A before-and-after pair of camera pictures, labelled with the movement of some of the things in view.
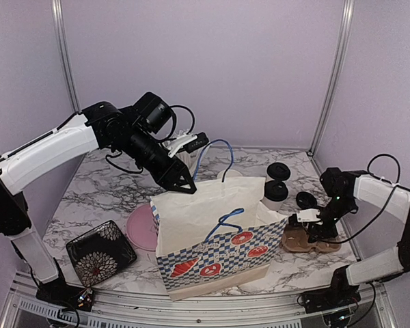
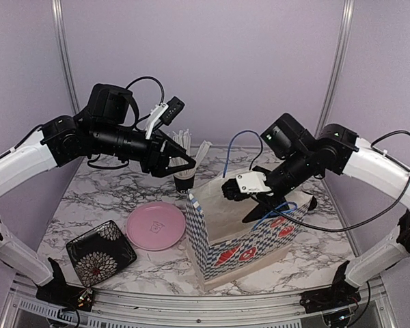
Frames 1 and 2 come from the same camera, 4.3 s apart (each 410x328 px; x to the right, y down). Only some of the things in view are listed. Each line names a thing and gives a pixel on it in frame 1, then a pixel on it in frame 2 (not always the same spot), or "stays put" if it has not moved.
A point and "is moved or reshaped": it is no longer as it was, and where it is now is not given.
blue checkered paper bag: (219, 239) is moved or reshaped
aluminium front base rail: (377, 307) stays put
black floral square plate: (101, 253) stays put
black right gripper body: (338, 206) → (299, 171)
